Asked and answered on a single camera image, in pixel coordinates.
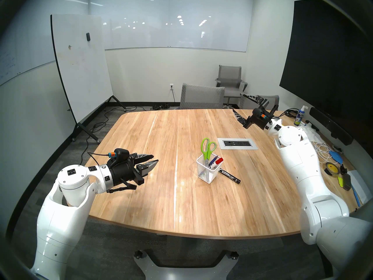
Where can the blue pen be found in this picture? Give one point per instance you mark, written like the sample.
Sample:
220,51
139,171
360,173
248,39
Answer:
214,159

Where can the small black bottle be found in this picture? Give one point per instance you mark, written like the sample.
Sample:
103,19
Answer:
343,169

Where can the red-capped white marker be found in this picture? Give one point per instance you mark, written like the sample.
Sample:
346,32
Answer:
219,160

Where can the dark grey and yellow block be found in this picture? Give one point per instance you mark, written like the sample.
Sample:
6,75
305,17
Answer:
346,183

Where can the thin blue stick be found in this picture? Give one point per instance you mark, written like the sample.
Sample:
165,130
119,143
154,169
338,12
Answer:
356,196

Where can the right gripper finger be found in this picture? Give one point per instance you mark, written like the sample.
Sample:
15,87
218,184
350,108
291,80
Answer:
256,98
242,118

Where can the plain glass wall whiteboard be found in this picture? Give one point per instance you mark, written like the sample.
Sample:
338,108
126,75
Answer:
174,34

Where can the white mesh pen holder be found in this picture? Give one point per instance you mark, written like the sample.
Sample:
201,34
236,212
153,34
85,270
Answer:
208,178

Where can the black permanent marker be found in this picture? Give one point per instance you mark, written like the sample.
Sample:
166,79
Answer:
230,176

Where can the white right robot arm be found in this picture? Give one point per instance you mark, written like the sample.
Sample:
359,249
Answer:
309,171

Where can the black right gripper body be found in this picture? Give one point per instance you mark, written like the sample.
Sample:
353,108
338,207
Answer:
269,111

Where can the whiteboard cleaner spray bottle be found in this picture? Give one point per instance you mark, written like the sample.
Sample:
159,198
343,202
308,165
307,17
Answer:
299,117

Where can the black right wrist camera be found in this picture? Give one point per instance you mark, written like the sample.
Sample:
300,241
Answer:
259,114

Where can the large black wall screen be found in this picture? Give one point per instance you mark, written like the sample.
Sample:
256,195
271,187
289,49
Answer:
326,63

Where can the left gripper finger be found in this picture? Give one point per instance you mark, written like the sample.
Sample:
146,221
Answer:
147,167
144,157

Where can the black soundbar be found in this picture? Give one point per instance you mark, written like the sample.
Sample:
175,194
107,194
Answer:
329,123

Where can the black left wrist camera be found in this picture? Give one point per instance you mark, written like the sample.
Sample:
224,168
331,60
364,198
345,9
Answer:
120,154

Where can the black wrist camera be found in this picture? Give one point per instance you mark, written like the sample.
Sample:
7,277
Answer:
259,114
120,154

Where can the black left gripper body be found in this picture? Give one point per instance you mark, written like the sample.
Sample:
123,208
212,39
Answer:
123,171

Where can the white crumpled tissue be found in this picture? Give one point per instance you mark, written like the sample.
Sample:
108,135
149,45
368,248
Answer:
313,134

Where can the rolling whiteboard on stand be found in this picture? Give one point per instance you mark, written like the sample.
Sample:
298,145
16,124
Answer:
81,63

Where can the wall whiteboard with writing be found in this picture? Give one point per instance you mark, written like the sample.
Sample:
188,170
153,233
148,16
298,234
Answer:
17,49

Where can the yellow and black tape roll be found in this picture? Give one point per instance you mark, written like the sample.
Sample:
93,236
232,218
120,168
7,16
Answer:
332,168

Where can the white paper sheet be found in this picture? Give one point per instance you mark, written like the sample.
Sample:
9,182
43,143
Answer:
360,186

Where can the silver table outlet panel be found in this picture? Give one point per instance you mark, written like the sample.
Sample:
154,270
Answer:
233,143

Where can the grey armrest office chair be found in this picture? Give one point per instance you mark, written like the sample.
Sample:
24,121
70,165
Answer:
230,73

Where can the flat blue object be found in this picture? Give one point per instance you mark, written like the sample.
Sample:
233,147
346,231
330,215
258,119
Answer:
336,157

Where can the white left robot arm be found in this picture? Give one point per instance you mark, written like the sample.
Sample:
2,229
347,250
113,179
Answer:
64,224

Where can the grey mesh-back chair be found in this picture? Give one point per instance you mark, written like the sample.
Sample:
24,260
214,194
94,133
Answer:
201,97
272,101

